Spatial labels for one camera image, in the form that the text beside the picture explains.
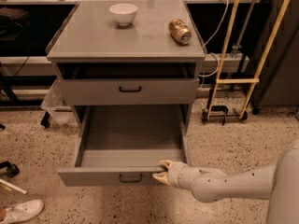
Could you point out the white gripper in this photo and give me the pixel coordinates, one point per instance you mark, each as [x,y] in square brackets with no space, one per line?
[177,174]

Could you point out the grey drawer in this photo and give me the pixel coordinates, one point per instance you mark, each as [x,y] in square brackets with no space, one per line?
[128,83]
[122,145]

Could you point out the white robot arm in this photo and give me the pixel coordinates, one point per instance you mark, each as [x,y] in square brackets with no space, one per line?
[277,183]

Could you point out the grey drawer cabinet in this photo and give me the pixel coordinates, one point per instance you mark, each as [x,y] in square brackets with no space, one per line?
[92,36]

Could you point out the grey top drawer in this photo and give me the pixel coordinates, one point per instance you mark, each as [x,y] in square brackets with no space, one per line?
[128,83]

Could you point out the clear plastic bin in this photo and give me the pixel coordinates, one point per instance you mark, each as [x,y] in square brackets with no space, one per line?
[56,106]

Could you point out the golden soda can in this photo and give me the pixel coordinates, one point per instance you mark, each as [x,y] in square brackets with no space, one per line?
[180,31]

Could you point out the dark grey cabinet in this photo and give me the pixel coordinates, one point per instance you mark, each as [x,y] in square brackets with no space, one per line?
[279,79]

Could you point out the white sneaker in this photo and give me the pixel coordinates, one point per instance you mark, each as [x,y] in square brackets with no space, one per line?
[21,212]

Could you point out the metal rod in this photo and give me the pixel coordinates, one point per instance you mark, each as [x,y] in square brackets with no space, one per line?
[11,186]

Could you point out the white ceramic bowl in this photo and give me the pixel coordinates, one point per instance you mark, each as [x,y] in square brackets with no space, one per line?
[123,14]

